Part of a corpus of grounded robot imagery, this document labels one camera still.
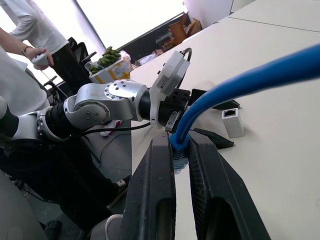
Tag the white foam box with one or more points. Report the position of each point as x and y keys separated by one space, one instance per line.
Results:
x=112 y=72

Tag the person's bare hand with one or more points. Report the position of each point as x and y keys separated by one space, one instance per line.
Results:
x=46 y=58

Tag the grey robot torso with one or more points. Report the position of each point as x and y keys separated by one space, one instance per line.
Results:
x=17 y=212

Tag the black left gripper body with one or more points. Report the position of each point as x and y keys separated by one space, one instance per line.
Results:
x=175 y=100

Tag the white ethernet coupler adapter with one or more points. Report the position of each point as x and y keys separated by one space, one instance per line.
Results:
x=233 y=125

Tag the brown cardboard boxes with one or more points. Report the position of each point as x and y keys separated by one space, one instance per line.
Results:
x=183 y=28

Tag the green banana bunch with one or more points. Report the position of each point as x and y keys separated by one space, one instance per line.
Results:
x=94 y=68
x=111 y=53

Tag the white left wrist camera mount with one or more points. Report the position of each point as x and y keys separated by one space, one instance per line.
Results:
x=172 y=72

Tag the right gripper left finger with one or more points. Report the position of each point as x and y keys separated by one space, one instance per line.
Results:
x=150 y=187

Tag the black office chair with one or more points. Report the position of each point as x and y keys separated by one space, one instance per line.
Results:
x=80 y=50

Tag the white handheld controller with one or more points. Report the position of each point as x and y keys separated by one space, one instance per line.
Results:
x=38 y=59

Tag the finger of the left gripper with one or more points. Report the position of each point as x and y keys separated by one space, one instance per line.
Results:
x=220 y=141
x=230 y=104

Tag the seated person in white shirt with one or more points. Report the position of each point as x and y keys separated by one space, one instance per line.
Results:
x=22 y=95

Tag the standing person in white shirt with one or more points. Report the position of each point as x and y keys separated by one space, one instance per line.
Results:
x=45 y=30

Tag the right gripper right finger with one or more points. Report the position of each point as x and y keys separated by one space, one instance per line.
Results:
x=212 y=187

